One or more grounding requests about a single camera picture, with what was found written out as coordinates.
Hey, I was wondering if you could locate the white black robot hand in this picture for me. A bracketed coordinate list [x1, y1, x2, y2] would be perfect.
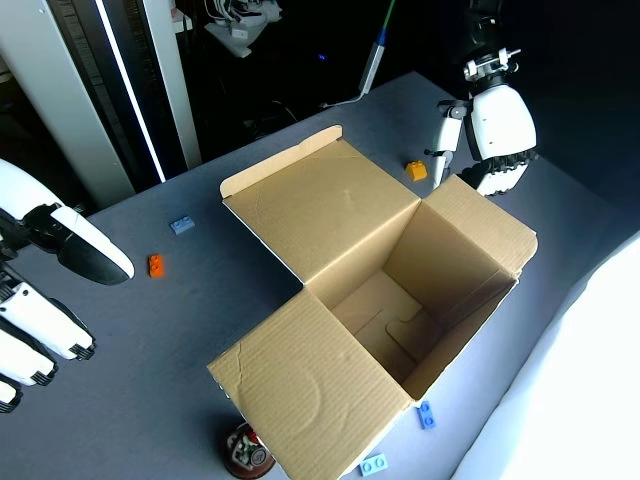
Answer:
[0, 158, 136, 414]
[423, 83, 540, 198]

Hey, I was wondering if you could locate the cardboard box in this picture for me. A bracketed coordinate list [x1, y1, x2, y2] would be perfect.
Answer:
[206, 124, 540, 480]

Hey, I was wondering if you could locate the brown chocolate toy cake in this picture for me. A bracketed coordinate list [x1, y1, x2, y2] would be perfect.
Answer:
[222, 422, 277, 480]

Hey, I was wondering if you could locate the grey table cloth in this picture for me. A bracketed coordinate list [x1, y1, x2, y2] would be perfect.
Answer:
[0, 71, 640, 480]

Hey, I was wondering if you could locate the dark panel with light strip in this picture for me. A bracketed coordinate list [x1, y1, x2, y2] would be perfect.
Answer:
[49, 0, 169, 194]

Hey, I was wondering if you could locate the white sheet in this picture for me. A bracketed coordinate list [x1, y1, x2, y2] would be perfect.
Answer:
[449, 234, 640, 480]

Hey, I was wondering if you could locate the light blue flat toy brick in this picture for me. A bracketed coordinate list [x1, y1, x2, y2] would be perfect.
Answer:
[358, 452, 390, 477]

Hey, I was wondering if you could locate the grey cable adapter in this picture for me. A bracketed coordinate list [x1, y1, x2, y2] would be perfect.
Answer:
[358, 42, 386, 96]

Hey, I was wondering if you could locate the green cable with blue plug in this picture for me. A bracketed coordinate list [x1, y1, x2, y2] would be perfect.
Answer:
[375, 0, 399, 47]

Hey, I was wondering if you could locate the thin white cable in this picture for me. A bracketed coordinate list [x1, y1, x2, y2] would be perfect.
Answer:
[319, 91, 366, 109]

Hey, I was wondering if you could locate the wide white post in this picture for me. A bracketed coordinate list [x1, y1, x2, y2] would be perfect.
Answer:
[0, 0, 136, 209]

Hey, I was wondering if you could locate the narrow white post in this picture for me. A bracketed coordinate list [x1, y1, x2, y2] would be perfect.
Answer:
[142, 0, 202, 169]

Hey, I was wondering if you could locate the white device with cables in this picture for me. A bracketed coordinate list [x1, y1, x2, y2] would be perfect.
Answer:
[203, 0, 284, 60]

